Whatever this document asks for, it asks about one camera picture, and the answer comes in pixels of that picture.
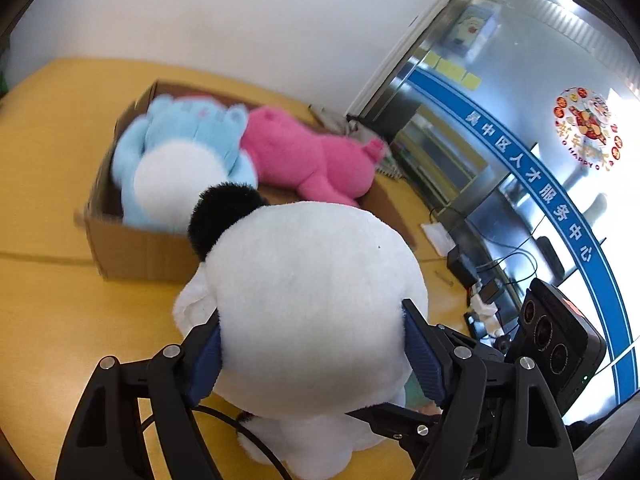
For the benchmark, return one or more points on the white envelope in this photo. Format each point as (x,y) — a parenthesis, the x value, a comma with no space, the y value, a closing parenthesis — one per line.
(437,237)

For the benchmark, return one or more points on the grey cloth bag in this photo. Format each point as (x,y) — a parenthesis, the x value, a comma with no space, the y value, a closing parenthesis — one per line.
(330,119)

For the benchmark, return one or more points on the blue plush toy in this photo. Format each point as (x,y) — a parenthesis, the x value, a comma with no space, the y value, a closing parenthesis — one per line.
(165,180)

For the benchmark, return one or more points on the round festive window sticker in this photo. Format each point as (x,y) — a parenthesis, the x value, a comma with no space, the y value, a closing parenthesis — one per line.
(587,127)

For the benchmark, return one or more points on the black flat device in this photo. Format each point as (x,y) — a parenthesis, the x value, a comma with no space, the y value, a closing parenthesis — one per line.
(475,324)

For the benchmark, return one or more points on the cardboard box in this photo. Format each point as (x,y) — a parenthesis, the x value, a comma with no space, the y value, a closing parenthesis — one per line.
(140,255)

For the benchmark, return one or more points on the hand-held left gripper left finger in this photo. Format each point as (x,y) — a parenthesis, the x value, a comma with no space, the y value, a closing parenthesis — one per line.
(207,355)

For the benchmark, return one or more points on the black adapter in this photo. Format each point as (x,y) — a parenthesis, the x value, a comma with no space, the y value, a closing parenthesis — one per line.
(491,292)

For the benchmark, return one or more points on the black box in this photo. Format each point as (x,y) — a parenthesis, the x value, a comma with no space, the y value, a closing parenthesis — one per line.
(461,266)

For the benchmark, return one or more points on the teal plush toy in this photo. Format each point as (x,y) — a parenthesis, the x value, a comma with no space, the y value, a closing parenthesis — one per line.
(414,394)

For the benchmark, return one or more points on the white charger block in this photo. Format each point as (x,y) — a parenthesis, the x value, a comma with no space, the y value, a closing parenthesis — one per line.
(485,312)

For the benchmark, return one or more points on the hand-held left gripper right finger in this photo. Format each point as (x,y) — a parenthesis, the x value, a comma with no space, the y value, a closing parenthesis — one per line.
(422,355)

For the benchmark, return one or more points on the white round plush toy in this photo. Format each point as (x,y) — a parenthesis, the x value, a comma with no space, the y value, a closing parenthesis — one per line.
(310,310)

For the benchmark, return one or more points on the yellow sticky note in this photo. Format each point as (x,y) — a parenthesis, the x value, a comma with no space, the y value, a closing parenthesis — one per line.
(472,81)
(433,60)
(452,70)

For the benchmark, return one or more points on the blue window banner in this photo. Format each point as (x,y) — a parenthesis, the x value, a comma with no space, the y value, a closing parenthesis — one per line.
(500,150)

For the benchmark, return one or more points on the cartoon window sticker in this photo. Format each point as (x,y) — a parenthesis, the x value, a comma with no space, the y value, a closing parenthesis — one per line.
(472,25)

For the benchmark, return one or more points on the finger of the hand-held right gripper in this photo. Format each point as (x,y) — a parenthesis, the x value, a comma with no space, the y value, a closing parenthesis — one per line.
(400,422)
(475,346)

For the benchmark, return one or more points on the metal door frame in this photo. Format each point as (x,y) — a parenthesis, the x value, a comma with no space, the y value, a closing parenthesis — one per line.
(400,45)

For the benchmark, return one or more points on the magenta plush toy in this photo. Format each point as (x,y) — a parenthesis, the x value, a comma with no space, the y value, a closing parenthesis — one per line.
(300,155)

